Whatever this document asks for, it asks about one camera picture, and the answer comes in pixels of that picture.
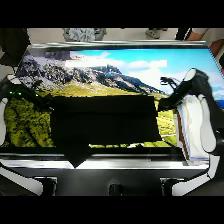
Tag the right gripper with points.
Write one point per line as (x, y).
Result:
(172, 98)

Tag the black T-shirt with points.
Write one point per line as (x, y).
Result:
(106, 123)

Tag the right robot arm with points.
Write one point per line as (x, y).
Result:
(207, 130)

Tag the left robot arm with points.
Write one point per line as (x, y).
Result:
(20, 181)

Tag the grey patterned garment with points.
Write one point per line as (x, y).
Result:
(83, 34)

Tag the silver frame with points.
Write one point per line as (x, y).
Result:
(133, 164)

